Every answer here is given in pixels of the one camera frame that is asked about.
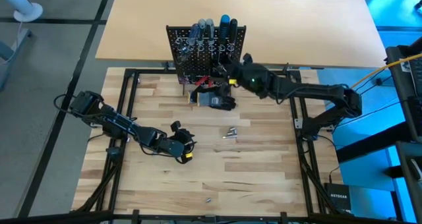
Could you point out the large light wooden table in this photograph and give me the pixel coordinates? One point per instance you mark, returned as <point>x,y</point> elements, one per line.
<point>296,29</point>

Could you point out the grey black work glove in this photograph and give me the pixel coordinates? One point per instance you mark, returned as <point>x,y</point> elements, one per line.
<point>192,97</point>

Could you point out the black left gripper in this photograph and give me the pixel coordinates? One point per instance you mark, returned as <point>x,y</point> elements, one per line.
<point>181,145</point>

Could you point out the white tower fan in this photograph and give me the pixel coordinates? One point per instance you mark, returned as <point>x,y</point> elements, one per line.
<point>19,3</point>

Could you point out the black aluminium table frame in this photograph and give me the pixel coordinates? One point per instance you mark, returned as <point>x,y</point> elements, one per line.
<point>165,72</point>

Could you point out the black blue dotted screwdriver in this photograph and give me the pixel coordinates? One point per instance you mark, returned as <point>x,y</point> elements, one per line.
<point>224,24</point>

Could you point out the black Netgear router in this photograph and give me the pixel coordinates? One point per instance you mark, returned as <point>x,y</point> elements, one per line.
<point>338,197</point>

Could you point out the long chrome socket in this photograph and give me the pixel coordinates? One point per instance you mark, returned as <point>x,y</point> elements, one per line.
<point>229,136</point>

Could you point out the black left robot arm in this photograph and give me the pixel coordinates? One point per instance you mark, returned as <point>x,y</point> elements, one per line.
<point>118,125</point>

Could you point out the black metal pegboard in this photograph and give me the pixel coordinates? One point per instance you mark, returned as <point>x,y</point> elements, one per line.
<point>198,66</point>

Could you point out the black equipment rack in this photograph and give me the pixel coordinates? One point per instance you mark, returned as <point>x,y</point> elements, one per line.
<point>405,85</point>

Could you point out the yellow grey tool at rack base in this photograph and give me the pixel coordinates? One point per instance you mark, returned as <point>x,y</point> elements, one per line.
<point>212,100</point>

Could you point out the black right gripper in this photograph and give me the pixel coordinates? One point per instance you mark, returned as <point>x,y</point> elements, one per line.
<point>250,77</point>

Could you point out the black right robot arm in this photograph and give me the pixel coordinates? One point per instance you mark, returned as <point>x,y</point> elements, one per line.
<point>316,89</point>

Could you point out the black pegboard bin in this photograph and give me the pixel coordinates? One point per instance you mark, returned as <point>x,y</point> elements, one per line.
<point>212,70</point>

